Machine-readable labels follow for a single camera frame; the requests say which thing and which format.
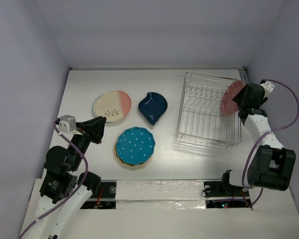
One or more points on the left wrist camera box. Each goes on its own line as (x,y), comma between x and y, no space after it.
(66,124)

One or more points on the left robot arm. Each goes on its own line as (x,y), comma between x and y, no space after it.
(67,183)

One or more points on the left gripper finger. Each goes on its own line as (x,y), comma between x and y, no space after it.
(89,123)
(98,130)

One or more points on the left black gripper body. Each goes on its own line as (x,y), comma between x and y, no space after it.
(87,133)

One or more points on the cream and pink plate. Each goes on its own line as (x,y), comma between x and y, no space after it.
(114,105)

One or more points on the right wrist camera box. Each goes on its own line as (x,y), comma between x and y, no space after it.
(268,87)

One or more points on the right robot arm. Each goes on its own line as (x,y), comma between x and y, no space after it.
(269,164)

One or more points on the dark blue leaf plate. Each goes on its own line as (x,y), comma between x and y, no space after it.
(152,107)

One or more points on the wire dish rack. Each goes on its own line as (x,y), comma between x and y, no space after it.
(200,120)

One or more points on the yellow dotted plate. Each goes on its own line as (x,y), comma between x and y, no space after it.
(133,157)

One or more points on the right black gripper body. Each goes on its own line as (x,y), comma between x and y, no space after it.
(242,98)

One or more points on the teal dotted plate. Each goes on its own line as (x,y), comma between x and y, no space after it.
(135,138)

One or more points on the silver foil strip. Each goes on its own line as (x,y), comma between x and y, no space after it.
(159,195)

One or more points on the pink dotted plate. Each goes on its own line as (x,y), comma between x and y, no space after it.
(228,106)

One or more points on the white watermelon pattern plate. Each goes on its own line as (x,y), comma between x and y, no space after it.
(93,107)

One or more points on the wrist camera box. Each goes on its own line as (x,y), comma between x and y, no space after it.
(268,87)
(66,124)

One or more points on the metal rail at wall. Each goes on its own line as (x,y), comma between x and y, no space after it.
(243,76)

